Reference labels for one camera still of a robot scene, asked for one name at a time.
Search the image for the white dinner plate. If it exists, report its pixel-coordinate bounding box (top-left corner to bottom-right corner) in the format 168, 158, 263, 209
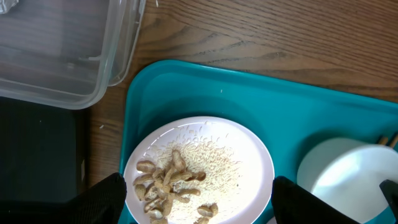
119, 116, 275, 223

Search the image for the left wooden chopstick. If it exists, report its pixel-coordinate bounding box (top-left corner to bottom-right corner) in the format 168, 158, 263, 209
377, 136, 389, 145

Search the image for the peanut shells pile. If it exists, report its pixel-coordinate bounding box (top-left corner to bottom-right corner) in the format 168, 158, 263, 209
132, 149, 206, 223

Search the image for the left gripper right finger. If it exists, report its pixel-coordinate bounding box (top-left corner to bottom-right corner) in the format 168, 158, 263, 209
271, 176, 358, 224

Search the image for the white bowl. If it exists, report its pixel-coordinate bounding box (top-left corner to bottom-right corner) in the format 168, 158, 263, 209
297, 138, 397, 223

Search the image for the wooden chopstick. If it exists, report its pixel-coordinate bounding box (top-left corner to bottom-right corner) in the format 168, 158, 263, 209
377, 136, 389, 145
389, 134, 398, 148

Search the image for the right wooden chopstick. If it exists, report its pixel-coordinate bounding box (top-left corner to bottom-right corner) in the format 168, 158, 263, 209
389, 134, 398, 148

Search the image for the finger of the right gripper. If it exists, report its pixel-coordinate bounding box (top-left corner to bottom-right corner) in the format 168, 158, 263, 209
379, 179, 398, 218

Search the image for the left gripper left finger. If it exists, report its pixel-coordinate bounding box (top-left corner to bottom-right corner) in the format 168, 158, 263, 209
1, 172, 127, 224

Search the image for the clear plastic bin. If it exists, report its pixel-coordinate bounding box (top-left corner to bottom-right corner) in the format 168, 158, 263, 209
0, 0, 146, 110

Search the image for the teal serving tray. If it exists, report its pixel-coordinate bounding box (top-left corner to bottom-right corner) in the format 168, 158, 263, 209
118, 59, 398, 224

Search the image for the black tray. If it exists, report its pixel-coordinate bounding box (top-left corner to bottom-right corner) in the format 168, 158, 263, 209
1, 97, 90, 203

